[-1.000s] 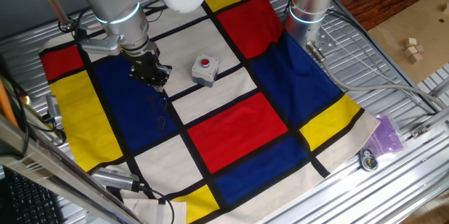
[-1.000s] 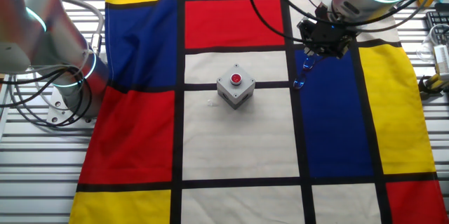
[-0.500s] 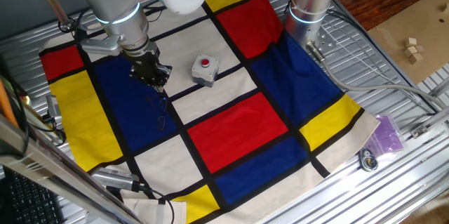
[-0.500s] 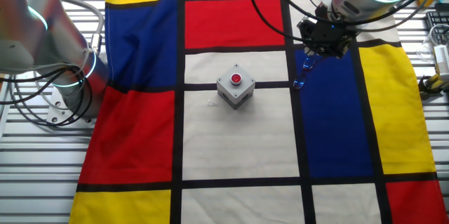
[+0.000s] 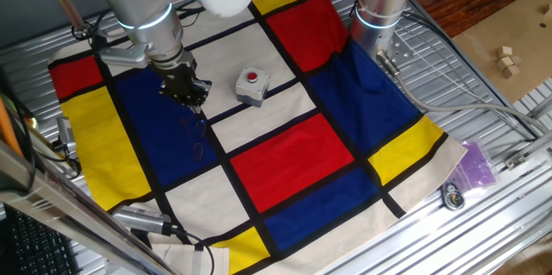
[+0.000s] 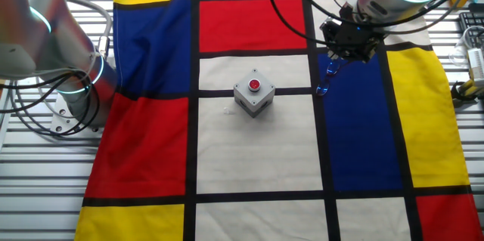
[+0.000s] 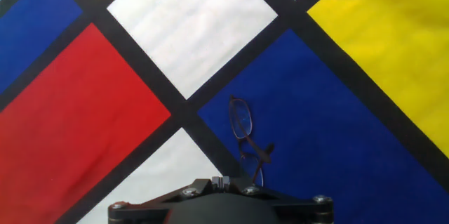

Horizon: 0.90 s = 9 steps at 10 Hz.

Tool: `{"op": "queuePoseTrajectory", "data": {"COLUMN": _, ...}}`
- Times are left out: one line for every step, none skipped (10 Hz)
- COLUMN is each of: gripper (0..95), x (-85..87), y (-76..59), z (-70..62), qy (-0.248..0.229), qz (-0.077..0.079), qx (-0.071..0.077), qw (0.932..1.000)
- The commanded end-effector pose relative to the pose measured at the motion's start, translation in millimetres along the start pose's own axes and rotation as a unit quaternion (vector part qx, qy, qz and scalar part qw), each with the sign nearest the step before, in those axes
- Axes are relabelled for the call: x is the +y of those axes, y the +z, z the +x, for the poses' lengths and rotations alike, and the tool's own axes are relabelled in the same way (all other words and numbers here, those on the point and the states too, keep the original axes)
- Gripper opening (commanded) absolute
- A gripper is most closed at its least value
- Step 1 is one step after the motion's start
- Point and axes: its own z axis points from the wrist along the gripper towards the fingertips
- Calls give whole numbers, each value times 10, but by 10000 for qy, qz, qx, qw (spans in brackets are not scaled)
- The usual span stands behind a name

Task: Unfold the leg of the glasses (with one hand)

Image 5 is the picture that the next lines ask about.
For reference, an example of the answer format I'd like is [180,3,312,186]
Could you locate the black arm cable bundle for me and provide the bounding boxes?
[71,0,363,52]

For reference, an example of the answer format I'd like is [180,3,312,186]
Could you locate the metal corner bracket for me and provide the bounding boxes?
[504,152,529,172]

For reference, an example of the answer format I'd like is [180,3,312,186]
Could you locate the shiny metal frame bar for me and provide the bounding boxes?
[0,141,176,275]

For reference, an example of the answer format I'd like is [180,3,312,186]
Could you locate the brown cardboard sheet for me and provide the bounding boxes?
[450,0,552,104]

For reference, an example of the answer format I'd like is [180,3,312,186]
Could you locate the purple plastic bag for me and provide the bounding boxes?
[448,139,502,194]

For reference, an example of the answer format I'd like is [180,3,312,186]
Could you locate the orange pole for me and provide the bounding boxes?
[0,93,23,158]

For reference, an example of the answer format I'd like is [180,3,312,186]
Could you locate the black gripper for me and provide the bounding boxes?
[150,52,213,115]

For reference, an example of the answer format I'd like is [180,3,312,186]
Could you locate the colour-block patterned cloth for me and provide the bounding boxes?
[47,0,469,275]

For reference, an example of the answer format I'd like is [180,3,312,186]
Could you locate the black keyboard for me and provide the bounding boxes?
[0,203,84,275]

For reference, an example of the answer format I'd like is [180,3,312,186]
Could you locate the silver depth camera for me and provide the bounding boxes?
[98,41,153,70]
[111,204,174,237]

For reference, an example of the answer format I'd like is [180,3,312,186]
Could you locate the thick grey hose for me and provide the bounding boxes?
[376,49,552,134]

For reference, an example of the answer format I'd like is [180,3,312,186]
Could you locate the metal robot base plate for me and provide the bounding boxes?
[386,35,414,69]

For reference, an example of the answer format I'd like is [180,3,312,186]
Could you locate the black camera cable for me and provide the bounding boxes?
[170,224,216,275]

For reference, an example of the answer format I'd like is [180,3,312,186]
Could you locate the grey box with red button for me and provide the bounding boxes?
[235,66,271,109]

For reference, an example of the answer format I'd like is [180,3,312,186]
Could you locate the small grey metal device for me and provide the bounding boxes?
[54,116,79,149]

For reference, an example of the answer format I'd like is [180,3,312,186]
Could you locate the red thin-framed glasses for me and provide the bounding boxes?
[179,110,207,162]

